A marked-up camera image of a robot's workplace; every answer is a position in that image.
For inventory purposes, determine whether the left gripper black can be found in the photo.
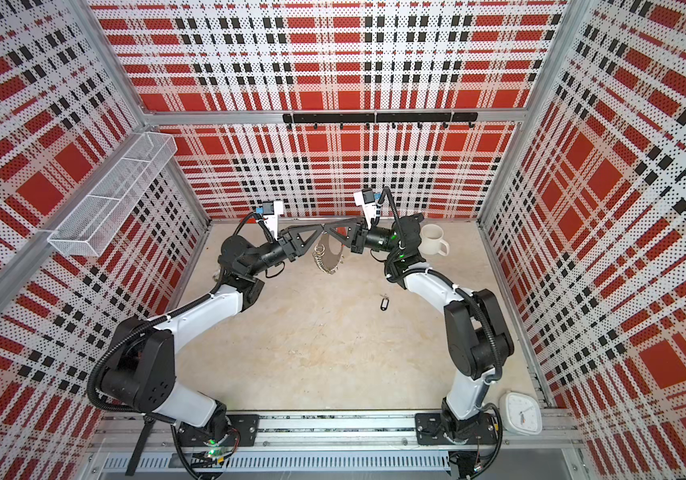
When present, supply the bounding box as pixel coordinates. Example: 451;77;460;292
248;223;323;277

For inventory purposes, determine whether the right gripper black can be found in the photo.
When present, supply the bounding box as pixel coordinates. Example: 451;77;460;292
327;219;401;257

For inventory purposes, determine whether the key organizer with red handle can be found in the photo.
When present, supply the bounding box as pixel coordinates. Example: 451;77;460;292
313;233;344;275

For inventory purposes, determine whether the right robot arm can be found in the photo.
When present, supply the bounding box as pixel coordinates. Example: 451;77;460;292
324;188;515;479

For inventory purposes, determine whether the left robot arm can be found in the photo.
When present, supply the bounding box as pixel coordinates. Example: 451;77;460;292
87;224;324;476

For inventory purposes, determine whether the white ceramic mug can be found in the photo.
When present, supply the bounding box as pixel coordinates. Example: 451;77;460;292
419;224;450;256

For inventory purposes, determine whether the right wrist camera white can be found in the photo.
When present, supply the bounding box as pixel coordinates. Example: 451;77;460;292
354;188;380;229

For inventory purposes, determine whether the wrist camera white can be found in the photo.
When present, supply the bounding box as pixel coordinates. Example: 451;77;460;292
255;200;285;240
354;188;380;229

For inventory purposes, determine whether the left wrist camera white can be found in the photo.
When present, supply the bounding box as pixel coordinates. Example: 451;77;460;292
255;200;285;240

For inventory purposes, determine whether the black wall hook rail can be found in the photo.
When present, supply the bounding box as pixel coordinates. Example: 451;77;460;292
282;111;479;128

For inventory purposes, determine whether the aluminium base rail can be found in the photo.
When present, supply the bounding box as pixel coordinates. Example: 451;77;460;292
87;409;584;475

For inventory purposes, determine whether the white wire mesh basket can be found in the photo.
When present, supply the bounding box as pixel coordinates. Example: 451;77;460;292
48;132;177;257

